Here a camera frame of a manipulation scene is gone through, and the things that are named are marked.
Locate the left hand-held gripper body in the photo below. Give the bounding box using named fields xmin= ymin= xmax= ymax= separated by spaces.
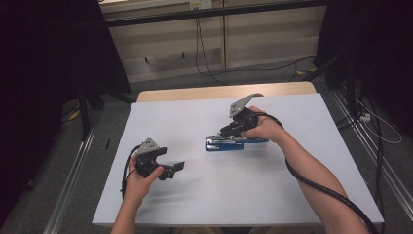
xmin=134 ymin=137 xmax=169 ymax=178

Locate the black horizontal metal bar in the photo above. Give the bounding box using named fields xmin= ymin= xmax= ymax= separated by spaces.
xmin=105 ymin=0 xmax=327 ymax=27

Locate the person's left hand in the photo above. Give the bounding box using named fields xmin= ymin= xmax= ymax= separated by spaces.
xmin=125 ymin=155 xmax=165 ymax=209

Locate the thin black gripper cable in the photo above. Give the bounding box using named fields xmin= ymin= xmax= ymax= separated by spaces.
xmin=120 ymin=144 xmax=144 ymax=200

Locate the blue stapler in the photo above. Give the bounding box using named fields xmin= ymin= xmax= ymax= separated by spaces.
xmin=205 ymin=135 xmax=270 ymax=152

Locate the black curtain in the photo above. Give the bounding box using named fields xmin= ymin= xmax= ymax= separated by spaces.
xmin=316 ymin=0 xmax=413 ymax=137
xmin=0 ymin=0 xmax=132 ymax=225

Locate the white table sheet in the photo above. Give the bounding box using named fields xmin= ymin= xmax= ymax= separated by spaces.
xmin=92 ymin=92 xmax=385 ymax=227

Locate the white wall power socket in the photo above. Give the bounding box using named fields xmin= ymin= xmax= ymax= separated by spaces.
xmin=189 ymin=0 xmax=212 ymax=10

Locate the aluminium floor rail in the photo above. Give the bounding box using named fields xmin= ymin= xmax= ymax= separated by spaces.
xmin=42 ymin=125 xmax=97 ymax=234
xmin=330 ymin=87 xmax=413 ymax=214

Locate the person's right hand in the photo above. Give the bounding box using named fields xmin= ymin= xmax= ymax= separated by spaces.
xmin=242 ymin=106 xmax=286 ymax=144

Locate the black power cable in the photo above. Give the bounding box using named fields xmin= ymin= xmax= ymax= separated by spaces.
xmin=194 ymin=9 xmax=230 ymax=86
xmin=197 ymin=9 xmax=317 ymax=78

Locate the wooden table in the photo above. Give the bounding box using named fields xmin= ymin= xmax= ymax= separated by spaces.
xmin=135 ymin=81 xmax=318 ymax=103

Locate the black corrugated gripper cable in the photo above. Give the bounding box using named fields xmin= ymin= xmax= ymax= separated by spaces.
xmin=256 ymin=111 xmax=380 ymax=234

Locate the black tripod stand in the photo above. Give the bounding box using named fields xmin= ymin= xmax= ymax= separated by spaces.
xmin=77 ymin=82 xmax=134 ymax=141
xmin=304 ymin=52 xmax=358 ymax=110

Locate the white cable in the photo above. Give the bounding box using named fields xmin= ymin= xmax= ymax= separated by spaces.
xmin=354 ymin=97 xmax=403 ymax=145

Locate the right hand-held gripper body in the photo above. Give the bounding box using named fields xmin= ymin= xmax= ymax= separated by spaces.
xmin=227 ymin=93 xmax=265 ymax=134

